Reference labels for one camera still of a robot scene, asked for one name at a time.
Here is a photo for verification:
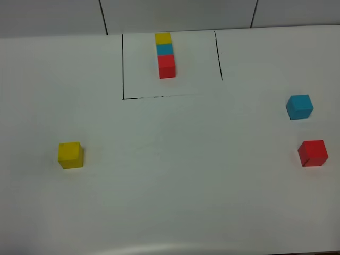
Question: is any red template block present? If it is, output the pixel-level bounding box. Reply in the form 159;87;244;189
157;55;176;79

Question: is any blue template block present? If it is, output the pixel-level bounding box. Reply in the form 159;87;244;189
156;43;174;56

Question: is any yellow template block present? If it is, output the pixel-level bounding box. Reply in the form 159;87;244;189
155;32;172;45

